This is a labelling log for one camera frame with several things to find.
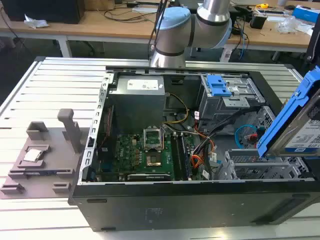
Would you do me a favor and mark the black open PC case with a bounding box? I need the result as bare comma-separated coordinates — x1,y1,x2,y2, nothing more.
68,63,320,233

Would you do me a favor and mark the red wire connector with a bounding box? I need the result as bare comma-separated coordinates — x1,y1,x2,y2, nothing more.
245,133,259,144

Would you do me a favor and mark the black cable on desk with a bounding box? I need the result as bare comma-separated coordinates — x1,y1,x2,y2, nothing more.
103,4,161,25

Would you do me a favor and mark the blue cardboard box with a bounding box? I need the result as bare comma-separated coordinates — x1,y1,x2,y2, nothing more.
291,4,320,27

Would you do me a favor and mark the orange wire bundle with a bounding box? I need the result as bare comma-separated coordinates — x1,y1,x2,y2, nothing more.
190,138,216,174

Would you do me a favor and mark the blue disk wire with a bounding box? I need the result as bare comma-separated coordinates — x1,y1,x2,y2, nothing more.
234,124,259,151

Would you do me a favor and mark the black RAM slot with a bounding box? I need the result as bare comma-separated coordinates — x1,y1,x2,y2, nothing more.
170,134,193,181

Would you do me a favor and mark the CPU socket with metal cover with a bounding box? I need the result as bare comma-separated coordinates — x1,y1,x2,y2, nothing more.
142,127,165,168

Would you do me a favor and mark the black box on desk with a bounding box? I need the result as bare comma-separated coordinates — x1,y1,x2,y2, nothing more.
1,0,85,25

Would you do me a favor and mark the black graphics card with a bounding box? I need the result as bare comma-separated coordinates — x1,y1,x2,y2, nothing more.
126,173,173,182

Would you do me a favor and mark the wooden desk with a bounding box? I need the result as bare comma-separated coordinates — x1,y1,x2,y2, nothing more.
0,0,314,59

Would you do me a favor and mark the hard disk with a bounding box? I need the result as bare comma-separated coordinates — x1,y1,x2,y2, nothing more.
255,65,320,160

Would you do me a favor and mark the blue plastic drive latch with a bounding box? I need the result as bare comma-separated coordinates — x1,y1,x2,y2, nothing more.
205,74,233,98

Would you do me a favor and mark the grey power supply unit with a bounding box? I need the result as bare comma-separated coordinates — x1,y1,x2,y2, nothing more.
108,74,167,122

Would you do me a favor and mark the green motherboard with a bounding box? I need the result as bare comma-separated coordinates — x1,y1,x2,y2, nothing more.
96,132,194,181

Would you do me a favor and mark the grey metal disk bay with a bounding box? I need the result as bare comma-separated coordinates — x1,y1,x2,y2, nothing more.
216,148,314,181

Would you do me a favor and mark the metal drive cage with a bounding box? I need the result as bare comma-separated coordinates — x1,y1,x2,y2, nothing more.
199,74,266,129

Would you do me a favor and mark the crumpled clear plastic wrap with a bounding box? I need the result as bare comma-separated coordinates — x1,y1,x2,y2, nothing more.
23,13,50,29

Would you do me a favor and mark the clear plastic bag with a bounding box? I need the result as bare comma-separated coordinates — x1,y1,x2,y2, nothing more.
276,15,305,35

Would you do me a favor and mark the grey parts rack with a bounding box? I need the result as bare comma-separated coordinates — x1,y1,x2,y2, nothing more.
0,108,82,200

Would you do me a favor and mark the blue hanging cable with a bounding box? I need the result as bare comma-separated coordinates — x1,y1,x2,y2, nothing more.
239,19,250,61

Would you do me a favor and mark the black square motor block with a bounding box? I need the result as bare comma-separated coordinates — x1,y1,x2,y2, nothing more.
249,12,269,30

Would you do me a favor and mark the silver CPU chip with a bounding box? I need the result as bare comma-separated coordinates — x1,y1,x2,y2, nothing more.
23,149,45,163

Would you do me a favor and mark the yellow and black wire bundle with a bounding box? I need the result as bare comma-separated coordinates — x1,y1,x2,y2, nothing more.
161,93,190,125

